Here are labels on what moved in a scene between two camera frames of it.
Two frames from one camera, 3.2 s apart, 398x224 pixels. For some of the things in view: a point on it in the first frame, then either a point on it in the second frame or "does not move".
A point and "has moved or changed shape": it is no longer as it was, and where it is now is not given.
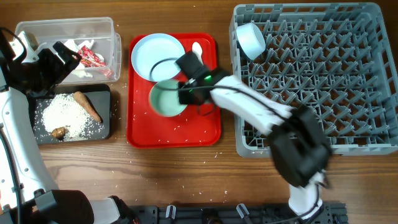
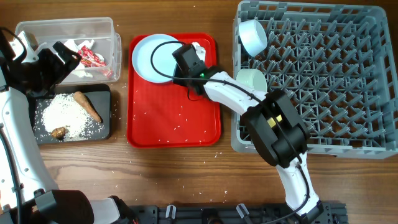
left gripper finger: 70,58 does not move
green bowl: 164,99 -> 253,77
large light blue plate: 154,56 does not move
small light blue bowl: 251,40 has moved or changed shape
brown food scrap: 59,133 does not move
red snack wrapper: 89,59 does not move
